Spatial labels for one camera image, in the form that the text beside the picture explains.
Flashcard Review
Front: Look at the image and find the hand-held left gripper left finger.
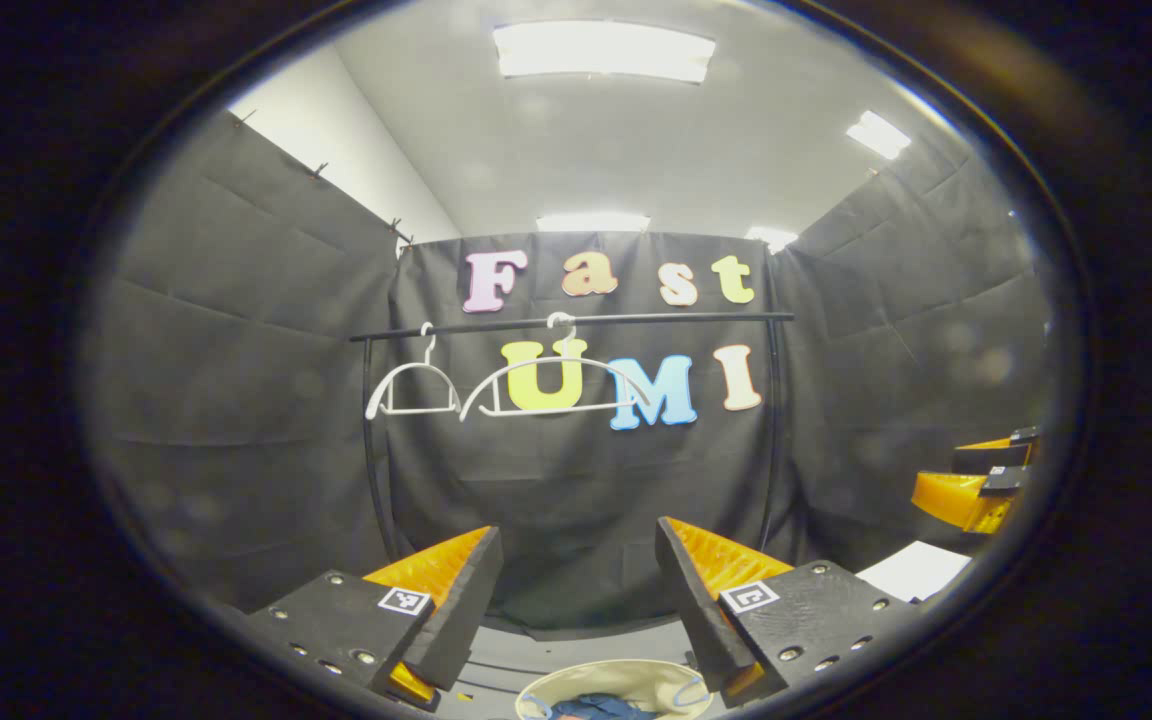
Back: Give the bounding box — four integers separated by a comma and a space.
241, 525, 505, 713

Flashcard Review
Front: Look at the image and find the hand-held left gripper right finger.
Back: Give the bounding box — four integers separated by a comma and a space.
654, 516, 922, 709

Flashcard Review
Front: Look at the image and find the beige laundry hamper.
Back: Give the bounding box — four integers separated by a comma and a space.
514, 658, 715, 720

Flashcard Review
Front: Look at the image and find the blue corduroy jacket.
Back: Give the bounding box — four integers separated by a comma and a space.
541, 692, 662, 720

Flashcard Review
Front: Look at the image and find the small white clothes hanger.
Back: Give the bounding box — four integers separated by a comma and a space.
365, 322, 462, 421

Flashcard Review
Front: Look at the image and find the large white clothes hanger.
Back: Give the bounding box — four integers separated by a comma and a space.
459, 312, 653, 423

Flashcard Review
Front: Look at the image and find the black clothes rack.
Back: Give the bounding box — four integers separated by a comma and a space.
349, 311, 797, 566

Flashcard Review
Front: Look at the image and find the black backdrop cloth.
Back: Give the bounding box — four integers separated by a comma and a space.
86, 108, 1052, 631

